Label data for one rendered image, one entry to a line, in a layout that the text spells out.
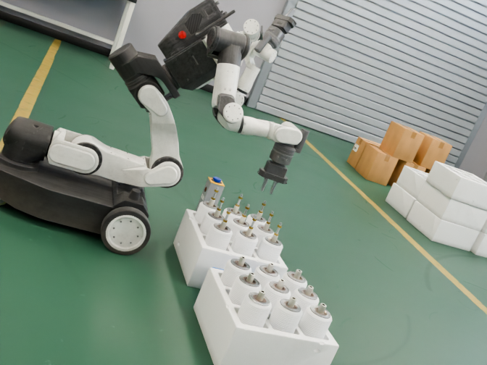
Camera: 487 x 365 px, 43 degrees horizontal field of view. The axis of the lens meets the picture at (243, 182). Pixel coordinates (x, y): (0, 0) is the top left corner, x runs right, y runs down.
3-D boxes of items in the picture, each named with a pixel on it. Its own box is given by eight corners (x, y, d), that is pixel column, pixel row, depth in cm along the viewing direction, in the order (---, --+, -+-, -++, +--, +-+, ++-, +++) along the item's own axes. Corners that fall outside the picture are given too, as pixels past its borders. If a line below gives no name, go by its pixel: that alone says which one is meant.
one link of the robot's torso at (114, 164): (69, 142, 250) (184, 161, 263) (72, 129, 268) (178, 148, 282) (64, 177, 255) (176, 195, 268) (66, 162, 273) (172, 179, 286)
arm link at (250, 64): (273, 49, 293) (259, 74, 295) (258, 40, 295) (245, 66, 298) (269, 46, 286) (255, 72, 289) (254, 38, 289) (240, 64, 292)
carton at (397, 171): (413, 195, 625) (426, 168, 618) (393, 188, 618) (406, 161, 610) (400, 185, 653) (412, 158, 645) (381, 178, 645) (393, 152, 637)
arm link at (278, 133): (300, 146, 240) (267, 140, 237) (294, 140, 248) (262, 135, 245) (304, 130, 238) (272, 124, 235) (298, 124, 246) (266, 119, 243)
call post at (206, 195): (188, 241, 291) (210, 182, 283) (185, 235, 298) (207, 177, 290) (201, 245, 294) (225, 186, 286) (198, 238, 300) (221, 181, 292)
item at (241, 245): (243, 280, 256) (259, 242, 251) (221, 273, 255) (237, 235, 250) (243, 271, 265) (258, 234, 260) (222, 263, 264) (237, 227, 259)
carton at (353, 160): (369, 169, 671) (381, 144, 663) (378, 177, 649) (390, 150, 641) (346, 161, 662) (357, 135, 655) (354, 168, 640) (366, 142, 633)
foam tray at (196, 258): (186, 286, 248) (202, 247, 243) (172, 242, 283) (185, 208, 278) (272, 305, 262) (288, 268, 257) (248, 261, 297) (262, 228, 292)
